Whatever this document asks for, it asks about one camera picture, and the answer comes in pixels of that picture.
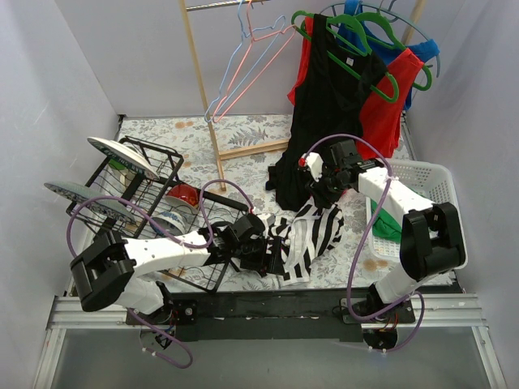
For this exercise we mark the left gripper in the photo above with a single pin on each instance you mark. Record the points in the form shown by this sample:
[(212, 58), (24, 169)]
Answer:
[(268, 255)]

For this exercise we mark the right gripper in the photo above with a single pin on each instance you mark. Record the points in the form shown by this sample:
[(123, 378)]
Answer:
[(324, 186)]

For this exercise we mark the black white striped tank top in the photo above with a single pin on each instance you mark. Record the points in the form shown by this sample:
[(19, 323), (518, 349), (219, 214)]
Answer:
[(307, 235)]

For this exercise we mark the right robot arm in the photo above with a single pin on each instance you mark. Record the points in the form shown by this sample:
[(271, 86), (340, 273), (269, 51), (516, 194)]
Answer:
[(432, 238)]

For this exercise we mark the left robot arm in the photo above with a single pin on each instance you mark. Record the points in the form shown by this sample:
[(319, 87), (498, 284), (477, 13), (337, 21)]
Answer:
[(111, 270)]

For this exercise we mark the red tank top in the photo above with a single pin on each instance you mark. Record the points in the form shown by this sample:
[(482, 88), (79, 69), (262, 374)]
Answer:
[(380, 119)]

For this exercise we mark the green hanger front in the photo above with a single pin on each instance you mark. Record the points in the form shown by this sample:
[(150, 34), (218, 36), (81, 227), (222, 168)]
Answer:
[(353, 23)]

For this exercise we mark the green hanger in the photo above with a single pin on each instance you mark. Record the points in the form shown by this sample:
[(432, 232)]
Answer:
[(385, 17), (353, 23)]

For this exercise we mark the green hanger rear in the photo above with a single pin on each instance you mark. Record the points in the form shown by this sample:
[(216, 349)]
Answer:
[(385, 17)]

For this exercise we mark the green shirt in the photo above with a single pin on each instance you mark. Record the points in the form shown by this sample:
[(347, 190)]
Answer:
[(385, 227)]

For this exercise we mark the floral tablecloth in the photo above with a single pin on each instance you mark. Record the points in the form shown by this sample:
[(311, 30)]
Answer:
[(183, 146)]

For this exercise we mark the blue white bowl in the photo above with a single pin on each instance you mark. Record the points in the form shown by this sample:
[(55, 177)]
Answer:
[(171, 222)]

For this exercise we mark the red bowl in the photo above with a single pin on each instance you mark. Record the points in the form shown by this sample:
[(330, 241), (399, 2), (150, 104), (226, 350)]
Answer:
[(183, 195)]

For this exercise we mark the white patterned plate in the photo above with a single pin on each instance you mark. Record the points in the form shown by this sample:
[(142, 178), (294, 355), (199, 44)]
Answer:
[(125, 156)]

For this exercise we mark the wooden clothes rack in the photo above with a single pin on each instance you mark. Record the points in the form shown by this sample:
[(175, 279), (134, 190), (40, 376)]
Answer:
[(274, 146)]

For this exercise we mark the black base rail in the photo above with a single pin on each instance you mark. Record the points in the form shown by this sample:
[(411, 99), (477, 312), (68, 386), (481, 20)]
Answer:
[(264, 315)]

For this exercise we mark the black wire dish rack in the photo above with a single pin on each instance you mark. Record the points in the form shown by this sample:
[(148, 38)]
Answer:
[(112, 178)]

